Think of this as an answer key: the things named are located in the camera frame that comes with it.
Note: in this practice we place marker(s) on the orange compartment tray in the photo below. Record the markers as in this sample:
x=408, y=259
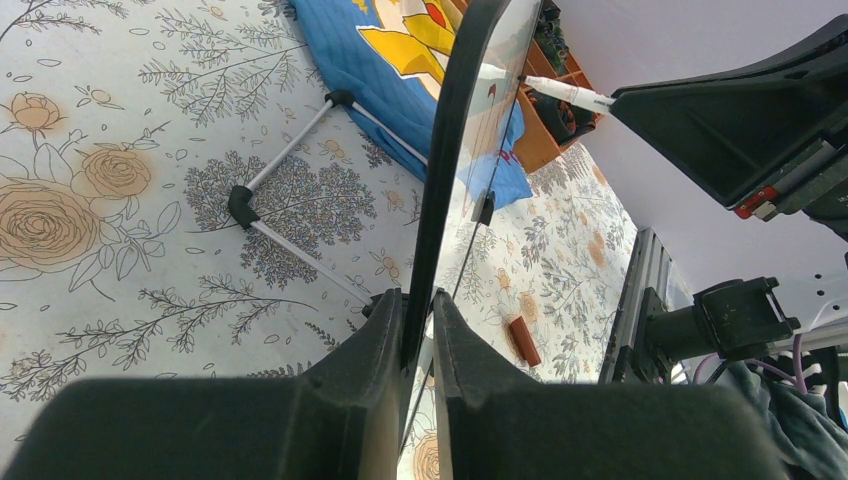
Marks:
x=536, y=148

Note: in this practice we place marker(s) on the blue Pikachu cloth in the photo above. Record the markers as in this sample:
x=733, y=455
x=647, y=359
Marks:
x=392, y=57

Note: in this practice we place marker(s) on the floral tablecloth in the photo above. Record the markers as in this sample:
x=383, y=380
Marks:
x=183, y=197

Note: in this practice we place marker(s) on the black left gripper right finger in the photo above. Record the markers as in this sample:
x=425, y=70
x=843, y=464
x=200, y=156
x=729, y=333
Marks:
x=496, y=422

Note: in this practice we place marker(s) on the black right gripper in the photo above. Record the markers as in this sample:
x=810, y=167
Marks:
x=765, y=140

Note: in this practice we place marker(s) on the white whiteboard black frame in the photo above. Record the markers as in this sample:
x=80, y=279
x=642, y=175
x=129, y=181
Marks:
x=478, y=117

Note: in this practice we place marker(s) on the black orange cloth roll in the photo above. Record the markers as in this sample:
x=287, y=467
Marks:
x=563, y=121

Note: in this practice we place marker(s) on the white whiteboard marker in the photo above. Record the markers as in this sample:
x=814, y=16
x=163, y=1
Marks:
x=577, y=96

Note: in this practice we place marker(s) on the red marker cap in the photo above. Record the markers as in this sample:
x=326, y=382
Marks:
x=523, y=341

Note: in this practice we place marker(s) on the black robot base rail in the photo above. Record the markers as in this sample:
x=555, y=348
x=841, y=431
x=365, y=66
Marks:
x=735, y=320

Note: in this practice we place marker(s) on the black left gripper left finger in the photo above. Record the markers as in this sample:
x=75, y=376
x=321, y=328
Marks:
x=339, y=419

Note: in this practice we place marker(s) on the dark patterned cloth roll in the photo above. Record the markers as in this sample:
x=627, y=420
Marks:
x=550, y=38

